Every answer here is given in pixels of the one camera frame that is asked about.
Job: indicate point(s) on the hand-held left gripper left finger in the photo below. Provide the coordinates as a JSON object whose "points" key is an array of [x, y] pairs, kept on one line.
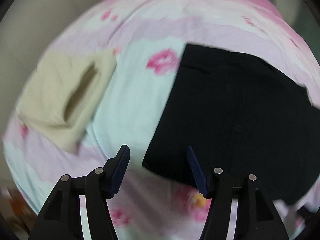
{"points": [[119, 172]]}

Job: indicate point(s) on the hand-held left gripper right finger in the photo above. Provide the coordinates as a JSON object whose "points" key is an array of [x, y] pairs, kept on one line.
{"points": [[197, 172]]}

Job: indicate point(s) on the black pants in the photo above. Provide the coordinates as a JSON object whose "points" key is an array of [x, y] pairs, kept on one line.
{"points": [[232, 115]]}

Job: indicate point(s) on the pink floral blanket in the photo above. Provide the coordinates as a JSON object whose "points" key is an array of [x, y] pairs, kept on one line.
{"points": [[135, 92]]}

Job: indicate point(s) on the beige folded cloth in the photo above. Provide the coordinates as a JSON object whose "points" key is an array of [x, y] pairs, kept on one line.
{"points": [[57, 92]]}

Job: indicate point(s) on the orange brown object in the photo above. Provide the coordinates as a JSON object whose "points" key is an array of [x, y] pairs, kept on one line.
{"points": [[17, 203]]}

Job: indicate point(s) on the grey green curtain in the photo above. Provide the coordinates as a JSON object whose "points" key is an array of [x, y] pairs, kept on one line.
{"points": [[296, 12]]}

